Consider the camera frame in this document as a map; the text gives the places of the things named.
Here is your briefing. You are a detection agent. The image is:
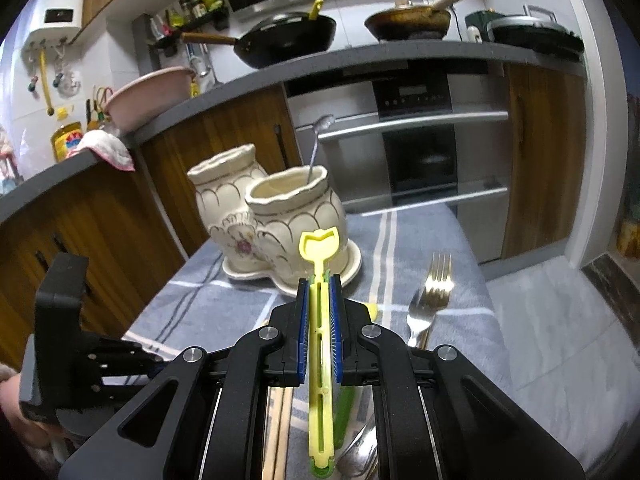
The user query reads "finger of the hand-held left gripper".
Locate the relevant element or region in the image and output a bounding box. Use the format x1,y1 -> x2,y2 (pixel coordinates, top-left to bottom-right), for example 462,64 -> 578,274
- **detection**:
82,335 -> 176,397

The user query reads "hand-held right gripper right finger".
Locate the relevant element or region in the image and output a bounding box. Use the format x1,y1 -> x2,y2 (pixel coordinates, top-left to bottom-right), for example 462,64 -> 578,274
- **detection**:
328,277 -> 586,480

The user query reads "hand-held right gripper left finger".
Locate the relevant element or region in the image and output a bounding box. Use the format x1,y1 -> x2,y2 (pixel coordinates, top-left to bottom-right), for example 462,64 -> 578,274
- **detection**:
57,277 -> 308,480

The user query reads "yellow plastic utensil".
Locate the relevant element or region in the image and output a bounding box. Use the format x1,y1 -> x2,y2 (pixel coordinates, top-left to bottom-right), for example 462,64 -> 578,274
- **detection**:
298,228 -> 343,467

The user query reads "green plastic utensil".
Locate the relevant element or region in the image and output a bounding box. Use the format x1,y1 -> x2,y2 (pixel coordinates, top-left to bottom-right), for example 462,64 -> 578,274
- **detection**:
309,269 -> 357,479

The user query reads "gold metal fork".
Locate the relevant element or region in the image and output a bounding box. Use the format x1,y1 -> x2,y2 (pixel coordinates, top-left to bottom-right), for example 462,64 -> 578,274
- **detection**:
406,252 -> 455,351

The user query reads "wooden chopstick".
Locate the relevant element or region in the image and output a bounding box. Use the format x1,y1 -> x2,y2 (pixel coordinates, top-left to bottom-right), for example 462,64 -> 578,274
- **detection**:
274,389 -> 296,480
262,389 -> 284,480

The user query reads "cream ceramic utensil holder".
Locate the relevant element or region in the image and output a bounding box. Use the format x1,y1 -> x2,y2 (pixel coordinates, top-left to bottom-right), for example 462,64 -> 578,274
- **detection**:
187,144 -> 362,295

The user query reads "person's left hand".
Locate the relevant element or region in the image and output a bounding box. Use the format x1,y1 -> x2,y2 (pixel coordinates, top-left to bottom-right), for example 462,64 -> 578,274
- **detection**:
0,364 -> 68,461

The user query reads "wooden base cabinet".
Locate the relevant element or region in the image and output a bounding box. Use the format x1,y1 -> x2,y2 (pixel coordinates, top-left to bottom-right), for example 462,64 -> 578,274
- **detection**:
0,85 -> 301,351
502,62 -> 587,261

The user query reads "blue grey striped tablecloth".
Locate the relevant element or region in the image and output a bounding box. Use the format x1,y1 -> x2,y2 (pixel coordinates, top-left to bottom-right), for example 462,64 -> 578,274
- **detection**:
120,205 -> 513,480

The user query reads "pink white cloth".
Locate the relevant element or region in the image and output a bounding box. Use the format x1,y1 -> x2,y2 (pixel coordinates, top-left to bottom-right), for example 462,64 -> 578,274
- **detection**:
67,130 -> 136,172

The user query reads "yellow oil bottle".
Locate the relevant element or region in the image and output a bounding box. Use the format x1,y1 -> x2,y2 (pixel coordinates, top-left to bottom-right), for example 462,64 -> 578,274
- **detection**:
51,121 -> 84,162

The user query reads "stainless built-in oven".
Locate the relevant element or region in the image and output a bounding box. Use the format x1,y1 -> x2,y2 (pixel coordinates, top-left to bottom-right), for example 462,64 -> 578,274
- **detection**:
285,72 -> 511,213

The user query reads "pink plastic basin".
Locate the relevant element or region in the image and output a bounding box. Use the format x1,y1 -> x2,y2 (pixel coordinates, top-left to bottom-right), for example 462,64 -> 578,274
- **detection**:
102,66 -> 198,132

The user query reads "grey kitchen countertop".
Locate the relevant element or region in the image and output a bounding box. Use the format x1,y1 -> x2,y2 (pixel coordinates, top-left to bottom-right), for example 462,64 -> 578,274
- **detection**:
0,40 -> 587,221

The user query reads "yellow bag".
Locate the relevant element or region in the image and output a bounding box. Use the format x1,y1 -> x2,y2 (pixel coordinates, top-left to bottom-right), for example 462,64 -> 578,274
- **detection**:
619,220 -> 640,258

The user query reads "brown wok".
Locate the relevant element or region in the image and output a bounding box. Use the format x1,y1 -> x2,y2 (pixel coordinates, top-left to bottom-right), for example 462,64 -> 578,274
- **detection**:
364,0 -> 473,42

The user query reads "black spice rack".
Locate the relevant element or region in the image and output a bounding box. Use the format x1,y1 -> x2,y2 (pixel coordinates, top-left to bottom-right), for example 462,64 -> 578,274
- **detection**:
147,0 -> 231,58

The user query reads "dark green kettle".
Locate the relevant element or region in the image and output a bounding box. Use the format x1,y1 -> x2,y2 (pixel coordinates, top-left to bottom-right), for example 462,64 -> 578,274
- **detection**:
465,9 -> 506,43

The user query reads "black electric griddle pan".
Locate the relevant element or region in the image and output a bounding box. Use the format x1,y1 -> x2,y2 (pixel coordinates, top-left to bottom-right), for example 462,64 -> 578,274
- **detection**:
487,5 -> 586,61

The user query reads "silver metal spoon thin handle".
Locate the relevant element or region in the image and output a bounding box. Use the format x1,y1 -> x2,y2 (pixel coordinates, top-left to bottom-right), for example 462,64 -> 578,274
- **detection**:
306,115 -> 336,183

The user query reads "yellow hose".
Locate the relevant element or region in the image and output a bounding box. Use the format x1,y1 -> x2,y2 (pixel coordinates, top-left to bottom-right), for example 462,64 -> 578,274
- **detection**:
40,50 -> 55,115

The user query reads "black wok wooden handle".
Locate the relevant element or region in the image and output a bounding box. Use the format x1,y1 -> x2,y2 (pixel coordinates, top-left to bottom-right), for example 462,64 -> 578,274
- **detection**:
180,11 -> 338,70

